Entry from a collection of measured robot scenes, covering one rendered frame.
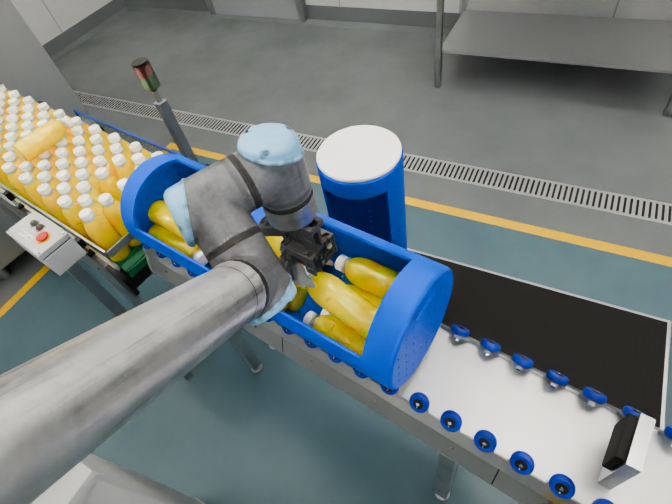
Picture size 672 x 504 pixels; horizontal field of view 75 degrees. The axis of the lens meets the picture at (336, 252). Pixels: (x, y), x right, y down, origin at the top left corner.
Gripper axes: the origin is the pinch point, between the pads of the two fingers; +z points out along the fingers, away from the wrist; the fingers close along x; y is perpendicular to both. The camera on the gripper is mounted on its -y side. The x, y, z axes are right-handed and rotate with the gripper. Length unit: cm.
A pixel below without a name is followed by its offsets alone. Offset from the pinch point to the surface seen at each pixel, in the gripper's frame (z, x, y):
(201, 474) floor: 119, -51, -50
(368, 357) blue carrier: 4.8, -7.7, 19.8
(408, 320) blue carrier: -2.5, -0.3, 24.6
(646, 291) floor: 120, 126, 78
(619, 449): 12, 2, 63
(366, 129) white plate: 16, 65, -28
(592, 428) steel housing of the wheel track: 27, 10, 61
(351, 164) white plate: 16, 48, -23
